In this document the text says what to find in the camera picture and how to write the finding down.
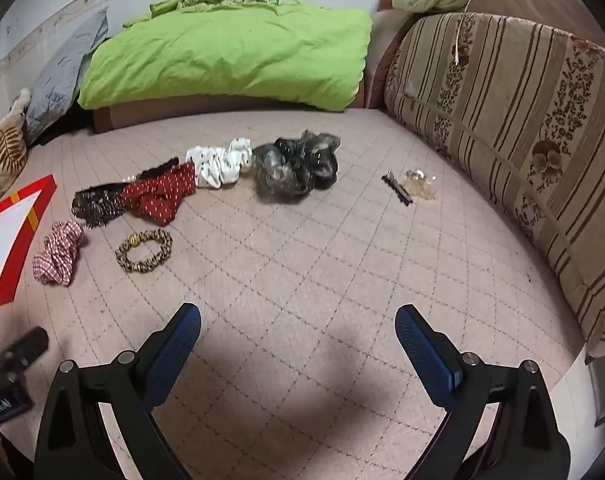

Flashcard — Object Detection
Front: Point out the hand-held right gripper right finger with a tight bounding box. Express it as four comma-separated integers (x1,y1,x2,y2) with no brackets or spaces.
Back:
395,304,571,480

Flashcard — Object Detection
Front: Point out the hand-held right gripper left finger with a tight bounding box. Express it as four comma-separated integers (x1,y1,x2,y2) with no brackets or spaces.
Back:
34,303,202,480

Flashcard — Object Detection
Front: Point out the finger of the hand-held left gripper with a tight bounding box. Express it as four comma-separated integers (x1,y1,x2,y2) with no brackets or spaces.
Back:
0,326,50,368

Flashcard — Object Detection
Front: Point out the red tray with white inside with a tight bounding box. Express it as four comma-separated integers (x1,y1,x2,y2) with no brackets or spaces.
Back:
0,174,58,312

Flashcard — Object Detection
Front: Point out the pink checked scrunchie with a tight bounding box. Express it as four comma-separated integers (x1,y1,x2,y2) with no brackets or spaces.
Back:
33,220,84,286

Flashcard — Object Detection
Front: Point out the leopard print scrunchie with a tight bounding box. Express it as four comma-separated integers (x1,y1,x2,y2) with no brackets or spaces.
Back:
115,229,174,275

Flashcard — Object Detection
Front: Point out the red dotted scrunchie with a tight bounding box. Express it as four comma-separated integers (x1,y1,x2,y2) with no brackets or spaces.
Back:
121,162,197,226

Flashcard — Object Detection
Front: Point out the dark dotted scrunchie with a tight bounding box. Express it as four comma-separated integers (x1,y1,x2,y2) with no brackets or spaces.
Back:
71,157,180,228

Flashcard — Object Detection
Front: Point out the white dotted scrunchie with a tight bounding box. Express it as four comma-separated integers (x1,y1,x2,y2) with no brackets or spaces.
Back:
185,138,254,190

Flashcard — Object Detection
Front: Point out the grey black sheer scrunchie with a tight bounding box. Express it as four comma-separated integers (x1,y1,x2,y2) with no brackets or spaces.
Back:
252,130,341,204

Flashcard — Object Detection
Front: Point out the black hair clip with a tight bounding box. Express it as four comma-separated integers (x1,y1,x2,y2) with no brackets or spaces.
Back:
381,172,414,206

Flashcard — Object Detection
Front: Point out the clear hair claw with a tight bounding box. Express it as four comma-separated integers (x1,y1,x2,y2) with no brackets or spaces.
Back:
405,169,436,201

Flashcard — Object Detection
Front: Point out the leaf print pillow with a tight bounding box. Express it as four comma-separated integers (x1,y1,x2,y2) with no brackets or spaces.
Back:
0,87,32,211

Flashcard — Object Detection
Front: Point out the striped floral sofa cushion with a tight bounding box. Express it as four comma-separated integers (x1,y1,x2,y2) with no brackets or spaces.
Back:
384,11,605,358

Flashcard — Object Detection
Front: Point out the grey pillow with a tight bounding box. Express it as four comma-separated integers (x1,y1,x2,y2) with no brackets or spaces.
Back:
25,9,109,147

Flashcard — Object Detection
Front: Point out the white cord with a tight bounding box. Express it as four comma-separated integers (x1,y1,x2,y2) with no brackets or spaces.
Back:
451,0,491,67

